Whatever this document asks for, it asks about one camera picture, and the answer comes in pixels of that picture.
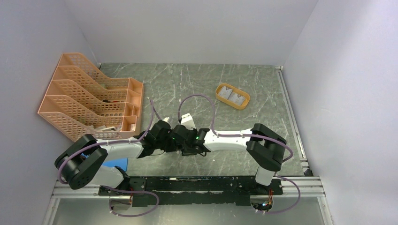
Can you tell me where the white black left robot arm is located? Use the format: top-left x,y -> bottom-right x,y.
54,120 -> 175,195

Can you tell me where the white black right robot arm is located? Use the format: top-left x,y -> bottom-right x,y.
170,123 -> 287,194

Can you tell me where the white card in tray left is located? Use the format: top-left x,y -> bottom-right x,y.
218,86 -> 233,99

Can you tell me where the orange oval tray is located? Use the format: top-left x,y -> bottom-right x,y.
215,83 -> 250,110

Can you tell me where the orange mesh file organizer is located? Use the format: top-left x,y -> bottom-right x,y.
38,52 -> 144,141

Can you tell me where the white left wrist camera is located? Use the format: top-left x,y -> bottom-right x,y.
162,117 -> 172,126

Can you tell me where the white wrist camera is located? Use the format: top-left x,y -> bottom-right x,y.
162,117 -> 172,126
180,113 -> 196,130

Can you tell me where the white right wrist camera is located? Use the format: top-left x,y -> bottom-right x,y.
180,113 -> 196,130

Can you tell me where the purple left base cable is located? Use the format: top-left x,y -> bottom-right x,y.
102,186 -> 160,218

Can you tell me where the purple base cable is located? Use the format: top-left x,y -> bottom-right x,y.
253,175 -> 302,216
102,186 -> 160,218

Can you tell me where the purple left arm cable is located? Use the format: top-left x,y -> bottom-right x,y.
57,98 -> 164,185

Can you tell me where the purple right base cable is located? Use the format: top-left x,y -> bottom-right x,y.
253,175 -> 302,216

